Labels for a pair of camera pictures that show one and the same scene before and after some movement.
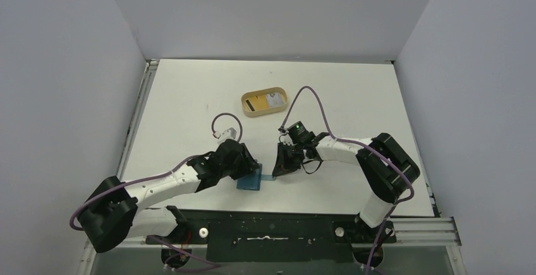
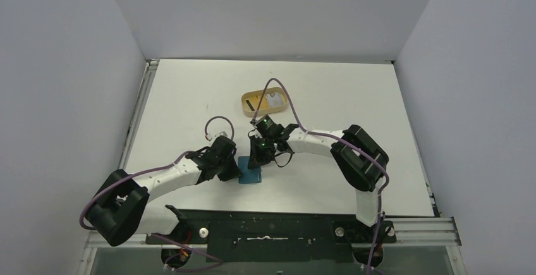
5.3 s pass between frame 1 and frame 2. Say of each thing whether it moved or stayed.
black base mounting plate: stayed
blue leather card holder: moved
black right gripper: moved
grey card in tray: stayed
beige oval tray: stayed
